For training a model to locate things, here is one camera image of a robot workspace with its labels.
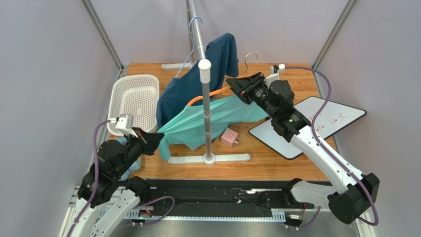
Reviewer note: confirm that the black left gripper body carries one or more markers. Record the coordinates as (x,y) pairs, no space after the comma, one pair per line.
(146,145)

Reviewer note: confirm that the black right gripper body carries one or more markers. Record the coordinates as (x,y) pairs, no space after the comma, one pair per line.
(248,87)

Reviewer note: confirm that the orange plastic hanger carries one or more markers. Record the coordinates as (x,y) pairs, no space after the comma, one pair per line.
(224,90)

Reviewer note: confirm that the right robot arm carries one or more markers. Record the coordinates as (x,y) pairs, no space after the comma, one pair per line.
(352,194)

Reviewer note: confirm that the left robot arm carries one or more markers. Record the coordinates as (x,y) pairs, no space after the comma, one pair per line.
(104,199)

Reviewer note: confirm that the dark blue t shirt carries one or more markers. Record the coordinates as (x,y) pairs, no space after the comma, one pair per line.
(222,53)

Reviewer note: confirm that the light blue headphones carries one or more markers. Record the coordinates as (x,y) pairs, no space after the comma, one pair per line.
(134,167)

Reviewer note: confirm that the white perforated plastic basket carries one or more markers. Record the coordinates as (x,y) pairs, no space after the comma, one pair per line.
(137,96)

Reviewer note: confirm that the pink power adapter cube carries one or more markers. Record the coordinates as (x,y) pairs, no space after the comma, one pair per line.
(230,137)

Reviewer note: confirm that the silver clothes rack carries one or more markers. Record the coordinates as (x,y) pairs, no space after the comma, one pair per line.
(204,65)

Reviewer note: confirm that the white dry erase board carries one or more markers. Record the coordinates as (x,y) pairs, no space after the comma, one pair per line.
(333,118)

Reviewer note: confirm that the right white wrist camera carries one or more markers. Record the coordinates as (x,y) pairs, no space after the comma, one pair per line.
(274,74)

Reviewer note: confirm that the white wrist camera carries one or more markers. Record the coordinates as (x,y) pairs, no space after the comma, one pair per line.
(122,126)
(274,74)

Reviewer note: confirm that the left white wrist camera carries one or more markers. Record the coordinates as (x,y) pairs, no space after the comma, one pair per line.
(122,126)

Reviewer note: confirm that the light blue wire hanger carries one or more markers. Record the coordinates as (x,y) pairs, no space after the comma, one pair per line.
(192,46)

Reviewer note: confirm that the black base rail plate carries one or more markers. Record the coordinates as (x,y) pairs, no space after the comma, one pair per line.
(221,198)

